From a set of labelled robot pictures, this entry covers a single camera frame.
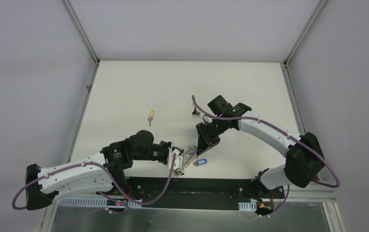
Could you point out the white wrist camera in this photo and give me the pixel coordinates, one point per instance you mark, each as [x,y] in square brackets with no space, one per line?
[195,113]
[175,159]

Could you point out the yellow tag key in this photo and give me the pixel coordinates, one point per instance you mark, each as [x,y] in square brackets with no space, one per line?
[151,117]

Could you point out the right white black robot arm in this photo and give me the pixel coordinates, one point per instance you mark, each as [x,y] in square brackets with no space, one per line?
[302,153]

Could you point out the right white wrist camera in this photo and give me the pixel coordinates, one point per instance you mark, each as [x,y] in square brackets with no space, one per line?
[195,113]

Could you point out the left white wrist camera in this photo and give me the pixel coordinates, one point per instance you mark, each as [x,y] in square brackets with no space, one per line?
[175,159]

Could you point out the blue key tag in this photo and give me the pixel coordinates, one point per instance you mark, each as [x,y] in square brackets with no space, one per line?
[200,162]

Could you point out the white cable duct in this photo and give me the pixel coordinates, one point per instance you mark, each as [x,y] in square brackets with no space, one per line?
[96,202]
[247,206]

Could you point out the metal disc with keyrings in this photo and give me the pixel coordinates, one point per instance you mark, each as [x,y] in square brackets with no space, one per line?
[189,158]

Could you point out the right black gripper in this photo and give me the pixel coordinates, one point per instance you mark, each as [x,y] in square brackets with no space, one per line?
[206,140]

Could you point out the right white cable duct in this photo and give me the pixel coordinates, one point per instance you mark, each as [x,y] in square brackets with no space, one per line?
[247,206]

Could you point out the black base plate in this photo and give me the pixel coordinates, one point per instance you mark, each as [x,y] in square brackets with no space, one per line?
[196,193]

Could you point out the aluminium frame rail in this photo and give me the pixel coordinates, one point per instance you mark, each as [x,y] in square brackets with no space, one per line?
[313,193]

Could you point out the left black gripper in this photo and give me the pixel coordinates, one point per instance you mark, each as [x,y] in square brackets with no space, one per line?
[166,153]

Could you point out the left white cable duct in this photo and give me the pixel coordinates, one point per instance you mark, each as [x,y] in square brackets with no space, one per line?
[96,202]

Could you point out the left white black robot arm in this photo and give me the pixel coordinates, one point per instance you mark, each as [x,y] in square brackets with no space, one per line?
[100,172]

